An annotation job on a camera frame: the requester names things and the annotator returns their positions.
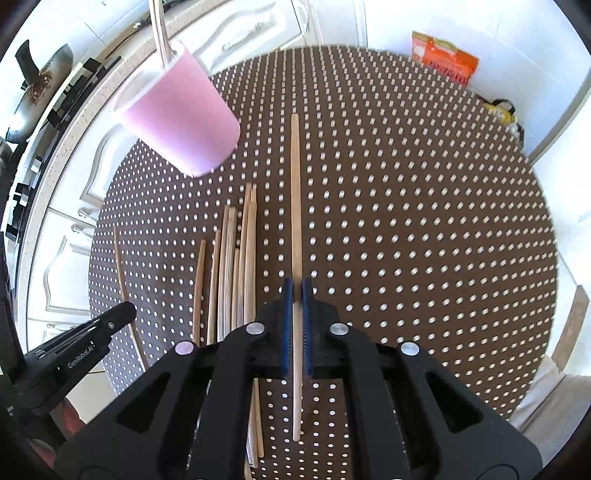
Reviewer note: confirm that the person's left hand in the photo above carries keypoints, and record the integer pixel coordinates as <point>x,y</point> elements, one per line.
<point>73,417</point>

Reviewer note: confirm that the orange rice bag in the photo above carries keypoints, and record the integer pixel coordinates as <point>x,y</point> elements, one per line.
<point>443,60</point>

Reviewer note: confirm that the brown polka dot tablecloth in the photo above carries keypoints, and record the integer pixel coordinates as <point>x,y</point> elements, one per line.
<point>392,207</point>

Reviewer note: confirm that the long wooden chopstick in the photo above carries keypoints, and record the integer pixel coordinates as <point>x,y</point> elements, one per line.
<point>159,27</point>
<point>122,277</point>
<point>295,184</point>

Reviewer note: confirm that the yellow plastic bag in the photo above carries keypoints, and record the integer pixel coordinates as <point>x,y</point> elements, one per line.
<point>503,113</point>

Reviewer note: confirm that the black glass stove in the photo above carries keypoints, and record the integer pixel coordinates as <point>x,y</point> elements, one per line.
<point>18,198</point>

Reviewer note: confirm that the pile of wooden chopsticks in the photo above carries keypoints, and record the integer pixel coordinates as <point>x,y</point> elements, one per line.
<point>247,240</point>

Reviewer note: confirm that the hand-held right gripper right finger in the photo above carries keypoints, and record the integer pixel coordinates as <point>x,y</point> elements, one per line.
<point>307,323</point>

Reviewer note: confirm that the pink cup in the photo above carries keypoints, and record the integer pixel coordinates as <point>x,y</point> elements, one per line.
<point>180,115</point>

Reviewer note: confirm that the white kitchen cabinet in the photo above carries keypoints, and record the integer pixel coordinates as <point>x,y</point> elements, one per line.
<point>69,258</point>

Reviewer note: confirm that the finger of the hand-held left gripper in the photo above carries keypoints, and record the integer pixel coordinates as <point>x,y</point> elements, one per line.
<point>115,321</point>

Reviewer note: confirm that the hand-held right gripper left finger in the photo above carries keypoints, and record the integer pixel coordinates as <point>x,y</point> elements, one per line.
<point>287,323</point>

